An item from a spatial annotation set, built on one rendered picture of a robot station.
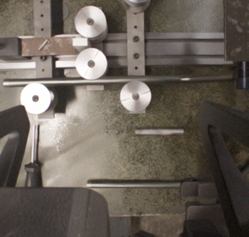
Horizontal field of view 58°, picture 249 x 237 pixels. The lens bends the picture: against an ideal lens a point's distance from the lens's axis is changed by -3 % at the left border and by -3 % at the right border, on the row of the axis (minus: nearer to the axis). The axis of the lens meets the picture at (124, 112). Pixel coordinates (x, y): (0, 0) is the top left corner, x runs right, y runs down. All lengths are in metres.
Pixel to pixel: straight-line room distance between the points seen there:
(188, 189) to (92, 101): 0.25
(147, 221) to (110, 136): 1.14
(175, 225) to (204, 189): 1.28
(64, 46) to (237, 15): 0.26
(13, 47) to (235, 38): 0.34
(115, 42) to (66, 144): 0.22
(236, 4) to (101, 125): 0.31
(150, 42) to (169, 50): 0.04
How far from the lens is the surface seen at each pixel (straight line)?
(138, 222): 1.56
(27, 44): 0.43
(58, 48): 0.41
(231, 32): 0.34
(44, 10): 0.47
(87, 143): 0.48
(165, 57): 0.45
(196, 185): 0.33
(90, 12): 0.40
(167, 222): 1.58
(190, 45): 0.46
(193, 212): 0.31
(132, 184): 0.48
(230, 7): 0.35
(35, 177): 0.50
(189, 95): 0.48
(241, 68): 0.36
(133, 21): 0.44
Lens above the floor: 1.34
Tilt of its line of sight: 86 degrees down
